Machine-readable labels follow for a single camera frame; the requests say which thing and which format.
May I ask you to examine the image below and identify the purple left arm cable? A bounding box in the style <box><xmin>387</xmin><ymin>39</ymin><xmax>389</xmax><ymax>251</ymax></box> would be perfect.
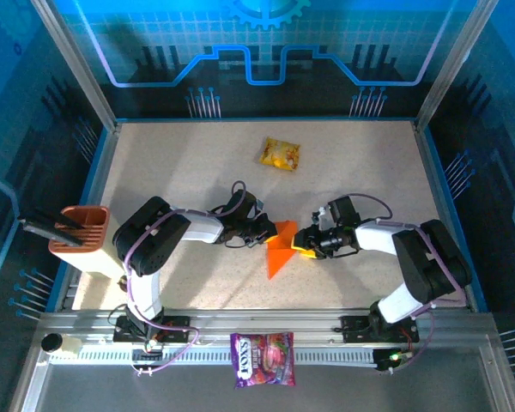
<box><xmin>124</xmin><ymin>179</ymin><xmax>248</xmax><ymax>377</ymax></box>

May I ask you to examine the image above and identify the aluminium side rail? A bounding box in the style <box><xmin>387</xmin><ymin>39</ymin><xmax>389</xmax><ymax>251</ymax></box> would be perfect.
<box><xmin>413</xmin><ymin>121</ymin><xmax>477</xmax><ymax>311</ymax></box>
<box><xmin>53</xmin><ymin>122</ymin><xmax>121</xmax><ymax>312</ymax></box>

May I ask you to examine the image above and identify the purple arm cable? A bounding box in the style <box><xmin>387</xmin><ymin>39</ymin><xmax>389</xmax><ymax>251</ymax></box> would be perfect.
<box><xmin>124</xmin><ymin>179</ymin><xmax>248</xmax><ymax>377</ymax></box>
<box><xmin>345</xmin><ymin>192</ymin><xmax>471</xmax><ymax>374</ymax></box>

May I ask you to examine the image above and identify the black flat tool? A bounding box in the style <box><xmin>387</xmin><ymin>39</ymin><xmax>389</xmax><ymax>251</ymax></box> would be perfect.
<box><xmin>18</xmin><ymin>217</ymin><xmax>83</xmax><ymax>248</ymax></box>

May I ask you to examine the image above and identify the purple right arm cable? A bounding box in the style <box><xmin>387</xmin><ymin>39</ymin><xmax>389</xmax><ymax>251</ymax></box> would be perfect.
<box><xmin>345</xmin><ymin>192</ymin><xmax>471</xmax><ymax>374</ymax></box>

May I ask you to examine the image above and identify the orange paper sheet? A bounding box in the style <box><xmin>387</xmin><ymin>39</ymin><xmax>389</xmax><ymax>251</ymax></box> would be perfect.
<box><xmin>264</xmin><ymin>219</ymin><xmax>301</xmax><ymax>281</ymax></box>

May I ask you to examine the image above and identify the purple candy bag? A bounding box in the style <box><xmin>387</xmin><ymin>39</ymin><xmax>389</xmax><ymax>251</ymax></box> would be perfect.
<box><xmin>229</xmin><ymin>331</ymin><xmax>296</xmax><ymax>389</ymax></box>

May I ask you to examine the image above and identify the aluminium frame post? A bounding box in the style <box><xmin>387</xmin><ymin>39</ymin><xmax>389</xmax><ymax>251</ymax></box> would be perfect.
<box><xmin>28</xmin><ymin>0</ymin><xmax>122</xmax><ymax>133</ymax></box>
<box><xmin>414</xmin><ymin>0</ymin><xmax>501</xmax><ymax>132</ymax></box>

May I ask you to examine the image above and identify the yellow snack packet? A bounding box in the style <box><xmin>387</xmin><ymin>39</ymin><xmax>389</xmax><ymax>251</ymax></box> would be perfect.
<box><xmin>257</xmin><ymin>136</ymin><xmax>301</xmax><ymax>172</ymax></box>

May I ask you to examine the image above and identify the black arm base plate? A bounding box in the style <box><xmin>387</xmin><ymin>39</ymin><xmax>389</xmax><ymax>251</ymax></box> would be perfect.
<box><xmin>112</xmin><ymin>315</ymin><xmax>191</xmax><ymax>343</ymax></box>
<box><xmin>341</xmin><ymin>314</ymin><xmax>420</xmax><ymax>344</ymax></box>

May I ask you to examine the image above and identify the white slotted cable duct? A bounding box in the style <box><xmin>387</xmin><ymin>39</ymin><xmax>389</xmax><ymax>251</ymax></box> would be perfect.
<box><xmin>49</xmin><ymin>344</ymin><xmax>379</xmax><ymax>367</ymax></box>

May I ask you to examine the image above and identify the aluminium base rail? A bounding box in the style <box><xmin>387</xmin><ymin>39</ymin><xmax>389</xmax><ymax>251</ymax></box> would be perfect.
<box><xmin>33</xmin><ymin>307</ymin><xmax>499</xmax><ymax>344</ymax></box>

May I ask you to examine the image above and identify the black thin stick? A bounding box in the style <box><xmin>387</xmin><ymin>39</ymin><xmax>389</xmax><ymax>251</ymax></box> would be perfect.
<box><xmin>27</xmin><ymin>209</ymin><xmax>86</xmax><ymax>229</ymax></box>

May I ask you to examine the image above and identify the small controller board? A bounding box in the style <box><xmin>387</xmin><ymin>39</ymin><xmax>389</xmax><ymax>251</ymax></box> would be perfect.
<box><xmin>130</xmin><ymin>341</ymin><xmax>164</xmax><ymax>366</ymax></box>
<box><xmin>373</xmin><ymin>348</ymin><xmax>413</xmax><ymax>373</ymax></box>

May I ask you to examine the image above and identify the orange and beige utensil holder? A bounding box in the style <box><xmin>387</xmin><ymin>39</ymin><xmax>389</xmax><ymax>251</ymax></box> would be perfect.
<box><xmin>46</xmin><ymin>205</ymin><xmax>125</xmax><ymax>280</ymax></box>

